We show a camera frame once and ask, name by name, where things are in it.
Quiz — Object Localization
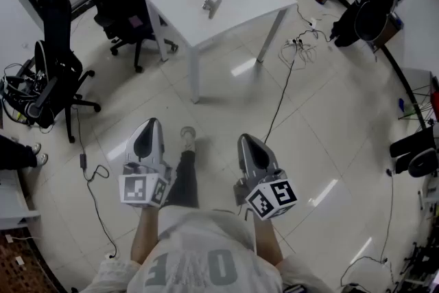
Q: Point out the person's right forearm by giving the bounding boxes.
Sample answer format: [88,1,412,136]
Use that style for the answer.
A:
[251,212,285,267]

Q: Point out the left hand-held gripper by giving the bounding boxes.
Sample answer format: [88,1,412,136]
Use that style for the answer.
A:
[118,117,172,209]

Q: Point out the white cabinet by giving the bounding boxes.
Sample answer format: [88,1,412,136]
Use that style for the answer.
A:
[0,168,41,231]

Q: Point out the black power adapter with cable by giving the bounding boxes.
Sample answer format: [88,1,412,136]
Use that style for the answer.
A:
[73,106,119,260]

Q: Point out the person's white printed shirt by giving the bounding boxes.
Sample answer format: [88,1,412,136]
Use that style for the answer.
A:
[80,206,335,293]

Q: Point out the long black floor cable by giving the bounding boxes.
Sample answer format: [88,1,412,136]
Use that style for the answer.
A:
[263,56,298,145]

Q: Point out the person's grey shoe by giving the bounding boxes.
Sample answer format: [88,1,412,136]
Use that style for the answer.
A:
[180,126,197,152]

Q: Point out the coiled white cable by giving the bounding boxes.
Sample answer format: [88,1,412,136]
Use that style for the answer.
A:
[278,41,319,71]

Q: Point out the person's left forearm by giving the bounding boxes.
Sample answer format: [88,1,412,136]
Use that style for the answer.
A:
[130,204,161,265]

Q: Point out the black padded seat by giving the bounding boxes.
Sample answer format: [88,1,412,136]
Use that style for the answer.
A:
[388,126,439,179]

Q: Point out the person's black trouser leg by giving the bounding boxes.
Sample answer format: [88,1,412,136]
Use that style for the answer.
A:
[163,149,200,209]

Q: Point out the brown woven mat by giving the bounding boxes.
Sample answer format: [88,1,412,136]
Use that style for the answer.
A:
[0,228,61,293]

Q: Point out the black office chair with headrest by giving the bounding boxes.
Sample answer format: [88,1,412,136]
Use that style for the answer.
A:
[33,0,102,144]

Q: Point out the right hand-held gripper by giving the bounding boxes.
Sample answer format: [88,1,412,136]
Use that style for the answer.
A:
[233,132,298,221]

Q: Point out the wire drying rack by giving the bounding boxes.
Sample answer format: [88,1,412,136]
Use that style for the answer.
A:
[396,71,439,130]

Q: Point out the bundle of cables and gear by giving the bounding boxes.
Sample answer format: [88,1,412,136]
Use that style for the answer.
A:
[0,57,47,130]

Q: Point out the black bags on stand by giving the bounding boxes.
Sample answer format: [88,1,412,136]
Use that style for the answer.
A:
[329,0,414,49]

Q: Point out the grey metal object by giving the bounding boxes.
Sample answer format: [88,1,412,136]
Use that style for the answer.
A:
[201,0,223,20]

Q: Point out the thin black wall cable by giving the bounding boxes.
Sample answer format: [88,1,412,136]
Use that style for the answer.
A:
[339,168,396,290]

